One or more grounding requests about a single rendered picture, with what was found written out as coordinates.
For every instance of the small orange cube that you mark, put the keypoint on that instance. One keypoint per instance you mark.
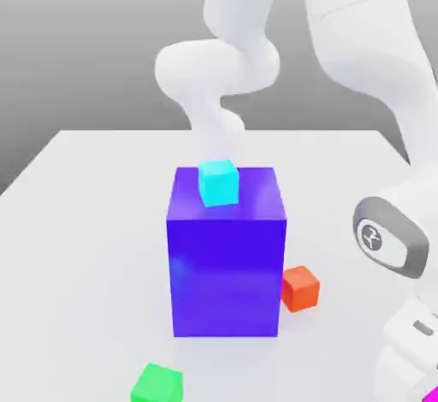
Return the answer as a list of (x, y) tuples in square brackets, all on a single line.
[(301, 289)]

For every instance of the small cyan cube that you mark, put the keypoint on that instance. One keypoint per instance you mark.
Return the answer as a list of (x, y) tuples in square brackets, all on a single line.
[(219, 184)]

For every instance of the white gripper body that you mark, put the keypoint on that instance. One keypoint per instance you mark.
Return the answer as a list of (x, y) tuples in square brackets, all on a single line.
[(400, 374)]

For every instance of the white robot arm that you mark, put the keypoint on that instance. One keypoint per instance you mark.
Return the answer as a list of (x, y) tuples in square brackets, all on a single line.
[(362, 42)]

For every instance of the large blue box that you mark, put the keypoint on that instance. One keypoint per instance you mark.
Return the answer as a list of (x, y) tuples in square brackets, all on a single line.
[(226, 272)]

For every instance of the small green cube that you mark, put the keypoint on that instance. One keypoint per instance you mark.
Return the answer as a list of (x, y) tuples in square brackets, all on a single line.
[(156, 385)]

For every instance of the small magenta cube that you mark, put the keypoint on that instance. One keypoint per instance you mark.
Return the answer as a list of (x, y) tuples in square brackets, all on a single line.
[(432, 396)]

